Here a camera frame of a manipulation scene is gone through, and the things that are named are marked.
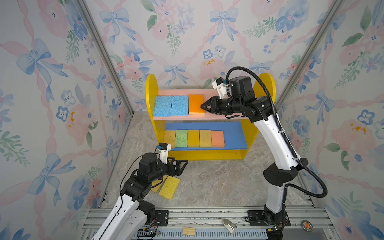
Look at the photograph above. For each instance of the deep yellow sponge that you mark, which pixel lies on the deep yellow sponge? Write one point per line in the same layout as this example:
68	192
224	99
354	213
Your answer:
193	139

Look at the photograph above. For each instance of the dark orange sponge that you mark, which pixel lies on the dark orange sponge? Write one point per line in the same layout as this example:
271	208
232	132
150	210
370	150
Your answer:
195	102

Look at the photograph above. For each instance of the light orange sponge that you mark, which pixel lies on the light orange sponge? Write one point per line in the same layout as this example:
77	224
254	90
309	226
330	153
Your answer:
218	140

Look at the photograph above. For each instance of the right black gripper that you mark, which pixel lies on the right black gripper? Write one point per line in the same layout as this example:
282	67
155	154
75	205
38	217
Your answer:
214	103

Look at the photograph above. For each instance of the yellow shelf pink blue boards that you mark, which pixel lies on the yellow shelf pink blue boards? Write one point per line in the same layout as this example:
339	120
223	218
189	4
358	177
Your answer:
239	134

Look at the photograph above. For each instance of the blue sponge front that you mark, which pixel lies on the blue sponge front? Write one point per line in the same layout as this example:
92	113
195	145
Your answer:
180	106

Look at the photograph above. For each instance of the yellow sponge far left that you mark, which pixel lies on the yellow sponge far left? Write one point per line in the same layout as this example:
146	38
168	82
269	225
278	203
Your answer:
157	184

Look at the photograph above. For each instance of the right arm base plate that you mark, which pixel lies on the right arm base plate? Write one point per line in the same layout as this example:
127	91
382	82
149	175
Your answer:
266	218

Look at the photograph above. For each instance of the green sponge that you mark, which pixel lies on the green sponge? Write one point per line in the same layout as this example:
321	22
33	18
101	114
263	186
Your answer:
181	140

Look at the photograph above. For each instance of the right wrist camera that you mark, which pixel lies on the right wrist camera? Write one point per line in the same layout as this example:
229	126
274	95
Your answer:
221	87

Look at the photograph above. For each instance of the blue sponge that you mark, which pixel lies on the blue sponge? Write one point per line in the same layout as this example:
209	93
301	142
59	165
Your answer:
180	106
163	105

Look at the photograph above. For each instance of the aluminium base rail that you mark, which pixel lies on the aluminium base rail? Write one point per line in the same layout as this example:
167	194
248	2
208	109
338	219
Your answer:
208	222

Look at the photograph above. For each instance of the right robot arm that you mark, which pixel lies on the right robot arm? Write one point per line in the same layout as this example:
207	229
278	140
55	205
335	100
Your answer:
276	198

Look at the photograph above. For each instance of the dull yellow sponge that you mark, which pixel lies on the dull yellow sponge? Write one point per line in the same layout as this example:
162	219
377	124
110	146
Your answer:
170	138

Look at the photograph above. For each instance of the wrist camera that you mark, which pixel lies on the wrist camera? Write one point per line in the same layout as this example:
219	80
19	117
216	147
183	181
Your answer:
221	87
162	151

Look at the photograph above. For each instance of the metal clip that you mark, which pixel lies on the metal clip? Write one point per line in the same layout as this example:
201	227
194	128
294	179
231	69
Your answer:
230	226

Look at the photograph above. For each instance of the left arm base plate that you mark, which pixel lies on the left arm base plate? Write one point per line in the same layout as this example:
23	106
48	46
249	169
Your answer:
157	218

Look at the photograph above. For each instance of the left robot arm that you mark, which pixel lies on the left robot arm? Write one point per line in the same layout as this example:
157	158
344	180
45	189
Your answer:
131	212

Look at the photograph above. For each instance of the bright yellow sponge left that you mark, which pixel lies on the bright yellow sponge left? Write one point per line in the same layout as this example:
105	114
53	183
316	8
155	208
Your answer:
169	188

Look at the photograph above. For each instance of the round patterned badge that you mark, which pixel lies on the round patterned badge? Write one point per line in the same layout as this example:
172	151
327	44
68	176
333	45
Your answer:
307	226

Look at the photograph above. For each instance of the small wooden block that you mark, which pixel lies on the small wooden block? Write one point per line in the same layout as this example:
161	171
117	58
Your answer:
189	231

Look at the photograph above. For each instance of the tan yellow sponge front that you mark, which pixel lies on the tan yellow sponge front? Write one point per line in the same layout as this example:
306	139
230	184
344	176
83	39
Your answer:
205	138

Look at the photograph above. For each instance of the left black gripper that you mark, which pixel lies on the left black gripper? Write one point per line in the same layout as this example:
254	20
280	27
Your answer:
177	170

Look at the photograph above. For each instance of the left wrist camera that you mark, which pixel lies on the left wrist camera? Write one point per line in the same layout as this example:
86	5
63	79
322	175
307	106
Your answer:
162	151

